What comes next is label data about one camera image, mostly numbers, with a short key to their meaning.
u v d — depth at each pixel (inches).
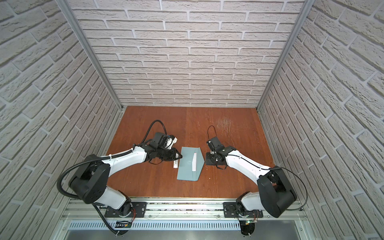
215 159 24.5
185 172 33.8
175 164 31.9
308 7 27.4
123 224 28.4
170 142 32.4
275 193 16.4
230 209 29.1
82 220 27.5
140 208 29.1
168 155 29.8
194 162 35.4
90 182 17.2
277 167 17.9
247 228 28.0
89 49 33.5
